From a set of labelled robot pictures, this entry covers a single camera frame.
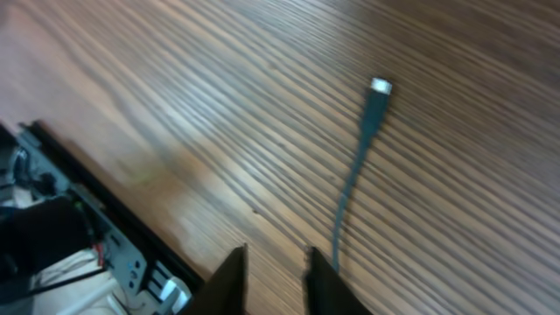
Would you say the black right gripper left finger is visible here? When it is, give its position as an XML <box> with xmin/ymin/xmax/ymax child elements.
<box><xmin>182</xmin><ymin>244</ymin><xmax>248</xmax><ymax>315</ymax></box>

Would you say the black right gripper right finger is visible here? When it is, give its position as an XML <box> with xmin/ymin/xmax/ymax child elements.
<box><xmin>304</xmin><ymin>247</ymin><xmax>372</xmax><ymax>315</ymax></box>

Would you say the black USB charging cable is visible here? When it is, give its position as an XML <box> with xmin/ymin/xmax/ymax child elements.
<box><xmin>330</xmin><ymin>76</ymin><xmax>394</xmax><ymax>275</ymax></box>

